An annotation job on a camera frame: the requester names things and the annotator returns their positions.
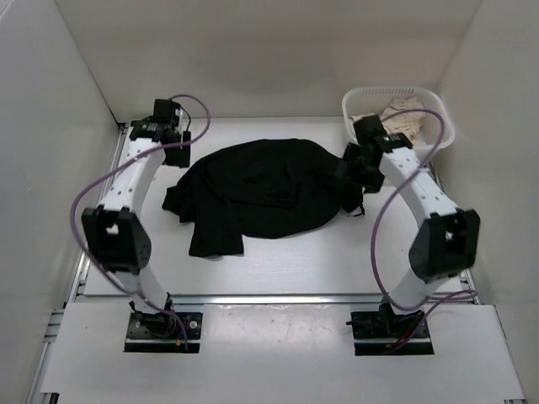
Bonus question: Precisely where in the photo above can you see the beige trousers in basket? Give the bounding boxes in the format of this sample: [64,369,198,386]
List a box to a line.
[349,96,429,144]

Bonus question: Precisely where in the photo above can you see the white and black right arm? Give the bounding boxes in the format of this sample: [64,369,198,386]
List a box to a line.
[337,134,481,337]

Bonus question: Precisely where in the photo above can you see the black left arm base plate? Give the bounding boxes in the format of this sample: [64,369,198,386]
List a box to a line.
[124,311,203,354]

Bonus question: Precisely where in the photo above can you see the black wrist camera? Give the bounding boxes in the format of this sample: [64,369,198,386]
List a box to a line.
[353,114,386,146]
[149,98,183,128]

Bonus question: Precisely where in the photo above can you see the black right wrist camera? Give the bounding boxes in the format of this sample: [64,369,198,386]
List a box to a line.
[353,114,386,146]

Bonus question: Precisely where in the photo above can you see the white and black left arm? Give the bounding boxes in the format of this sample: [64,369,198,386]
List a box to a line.
[73,117,190,337]

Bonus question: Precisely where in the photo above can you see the white plastic basket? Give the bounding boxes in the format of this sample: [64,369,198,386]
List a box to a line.
[341,86,456,159]

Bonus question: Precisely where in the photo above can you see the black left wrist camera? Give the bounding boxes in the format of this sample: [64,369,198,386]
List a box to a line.
[149,98,183,128]

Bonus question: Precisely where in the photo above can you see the white front cover board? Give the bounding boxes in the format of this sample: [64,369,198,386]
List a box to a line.
[41,303,525,403]

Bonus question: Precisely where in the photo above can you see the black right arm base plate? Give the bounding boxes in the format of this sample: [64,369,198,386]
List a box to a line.
[346,311,435,356]

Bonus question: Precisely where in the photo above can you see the black trousers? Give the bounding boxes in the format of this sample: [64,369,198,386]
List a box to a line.
[162,139,365,258]

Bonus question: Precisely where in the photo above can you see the aluminium table frame rail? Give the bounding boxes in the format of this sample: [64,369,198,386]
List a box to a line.
[24,121,527,404]

